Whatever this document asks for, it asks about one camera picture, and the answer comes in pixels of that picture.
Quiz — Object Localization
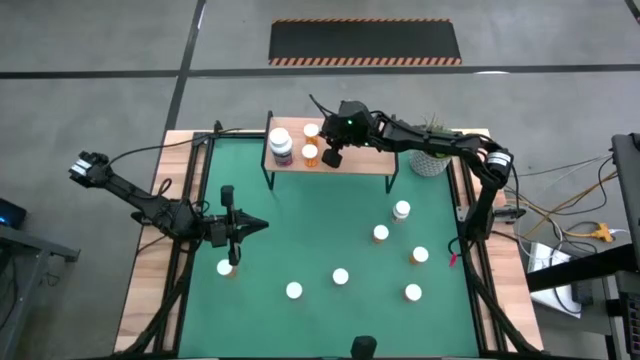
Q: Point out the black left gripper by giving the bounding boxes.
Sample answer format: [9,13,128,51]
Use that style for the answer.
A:
[202,184,270,267]

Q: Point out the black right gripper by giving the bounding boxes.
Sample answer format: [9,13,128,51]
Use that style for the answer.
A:
[318,101,376,170]

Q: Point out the large white bottle maroon label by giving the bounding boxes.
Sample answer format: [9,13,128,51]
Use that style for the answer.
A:
[268,126,295,168]

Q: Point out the black hazard-striped floor mat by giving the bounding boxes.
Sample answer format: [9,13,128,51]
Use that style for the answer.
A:
[268,18,463,67]

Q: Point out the succulent in triangle-patterned pot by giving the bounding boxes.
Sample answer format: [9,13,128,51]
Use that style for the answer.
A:
[408,113,464,179]

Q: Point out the green table mat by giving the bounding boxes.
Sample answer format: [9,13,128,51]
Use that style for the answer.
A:
[178,137,481,359]

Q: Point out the black rounded object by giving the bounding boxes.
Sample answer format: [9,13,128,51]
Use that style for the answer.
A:
[350,335,378,360]

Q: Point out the small black connector box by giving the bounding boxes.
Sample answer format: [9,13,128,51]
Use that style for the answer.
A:
[492,205,527,224]

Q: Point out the grey metal desk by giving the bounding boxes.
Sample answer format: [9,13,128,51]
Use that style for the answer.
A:
[0,223,81,360]

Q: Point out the black device blue light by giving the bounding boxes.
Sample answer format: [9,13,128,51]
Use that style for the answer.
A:
[0,198,27,230]

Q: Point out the white paper box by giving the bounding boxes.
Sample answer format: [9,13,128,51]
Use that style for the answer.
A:
[528,241,584,319]

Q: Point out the black desk bar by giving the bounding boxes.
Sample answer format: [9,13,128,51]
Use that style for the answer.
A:
[525,242,640,294]

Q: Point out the yellow power splitter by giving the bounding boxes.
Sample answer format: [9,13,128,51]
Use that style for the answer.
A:
[592,222,615,244]

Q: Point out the dark keyboard purple keys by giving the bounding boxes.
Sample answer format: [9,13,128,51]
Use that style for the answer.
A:
[619,292,640,357]

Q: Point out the black looped wrist cable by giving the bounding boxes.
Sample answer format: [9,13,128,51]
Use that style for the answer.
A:
[308,93,335,119]

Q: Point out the wooden shelf black metal frame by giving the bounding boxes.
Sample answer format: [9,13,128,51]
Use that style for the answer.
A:
[260,110,401,195]

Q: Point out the black metal table frame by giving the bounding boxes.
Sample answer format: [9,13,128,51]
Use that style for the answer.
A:
[112,119,544,360]

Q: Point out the long black arm cable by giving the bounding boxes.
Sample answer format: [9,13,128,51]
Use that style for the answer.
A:
[105,127,244,169]

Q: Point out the yellow power cable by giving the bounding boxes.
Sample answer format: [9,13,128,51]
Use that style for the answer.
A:
[519,169,621,241]

